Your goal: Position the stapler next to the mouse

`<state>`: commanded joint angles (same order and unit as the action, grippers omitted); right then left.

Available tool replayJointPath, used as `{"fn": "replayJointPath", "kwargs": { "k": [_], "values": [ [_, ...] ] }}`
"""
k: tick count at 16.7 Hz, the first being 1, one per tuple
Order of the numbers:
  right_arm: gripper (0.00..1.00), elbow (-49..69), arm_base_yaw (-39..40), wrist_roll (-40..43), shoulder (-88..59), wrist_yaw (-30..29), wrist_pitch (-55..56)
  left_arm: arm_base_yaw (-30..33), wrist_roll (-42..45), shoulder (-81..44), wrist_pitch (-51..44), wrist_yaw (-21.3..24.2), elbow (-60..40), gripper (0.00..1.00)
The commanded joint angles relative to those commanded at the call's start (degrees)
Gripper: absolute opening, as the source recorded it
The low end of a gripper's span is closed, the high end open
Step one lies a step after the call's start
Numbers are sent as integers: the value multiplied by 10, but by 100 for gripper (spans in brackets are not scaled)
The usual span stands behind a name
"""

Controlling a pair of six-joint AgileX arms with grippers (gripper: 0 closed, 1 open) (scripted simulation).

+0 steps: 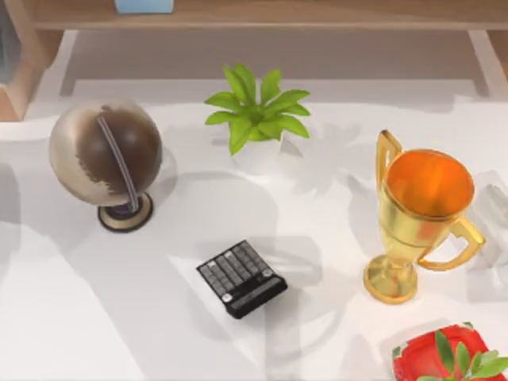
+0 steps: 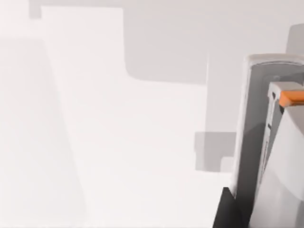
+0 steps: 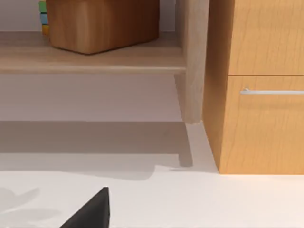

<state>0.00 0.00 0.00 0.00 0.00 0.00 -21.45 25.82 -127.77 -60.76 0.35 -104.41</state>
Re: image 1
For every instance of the green plant in white pot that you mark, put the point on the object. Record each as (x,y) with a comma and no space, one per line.
(258,119)

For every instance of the black calculator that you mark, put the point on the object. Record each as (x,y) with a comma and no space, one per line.
(242,278)

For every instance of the brown and beige globe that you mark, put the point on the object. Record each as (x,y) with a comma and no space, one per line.
(105,158)

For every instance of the gold trophy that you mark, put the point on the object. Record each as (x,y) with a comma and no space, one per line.
(420,214)

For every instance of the wooden shelf unit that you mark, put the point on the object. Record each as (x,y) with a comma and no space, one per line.
(278,14)

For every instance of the light blue box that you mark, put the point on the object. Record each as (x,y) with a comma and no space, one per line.
(145,6)

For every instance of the red pot with green plant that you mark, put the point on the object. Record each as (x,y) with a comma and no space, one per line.
(428,353)

